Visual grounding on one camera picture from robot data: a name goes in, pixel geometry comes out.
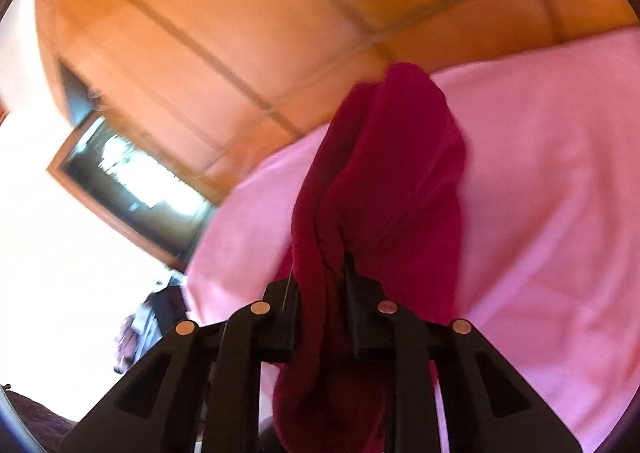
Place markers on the wooden wardrobe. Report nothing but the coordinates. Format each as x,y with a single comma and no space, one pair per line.
250,33

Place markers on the pink bed sheet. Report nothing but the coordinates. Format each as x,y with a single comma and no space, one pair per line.
525,183

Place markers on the dark red garment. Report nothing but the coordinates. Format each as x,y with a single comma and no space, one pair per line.
380,173

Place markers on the dark clothes pile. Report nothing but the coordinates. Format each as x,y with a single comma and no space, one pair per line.
150,318

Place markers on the wood framed mirror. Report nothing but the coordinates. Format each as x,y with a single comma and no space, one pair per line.
132,183

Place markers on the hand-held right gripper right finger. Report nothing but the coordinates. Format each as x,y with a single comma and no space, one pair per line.
356,303

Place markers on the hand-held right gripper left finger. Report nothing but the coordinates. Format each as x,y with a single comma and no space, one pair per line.
285,313

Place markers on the dark patterned cloth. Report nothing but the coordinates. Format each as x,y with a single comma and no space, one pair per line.
35,415

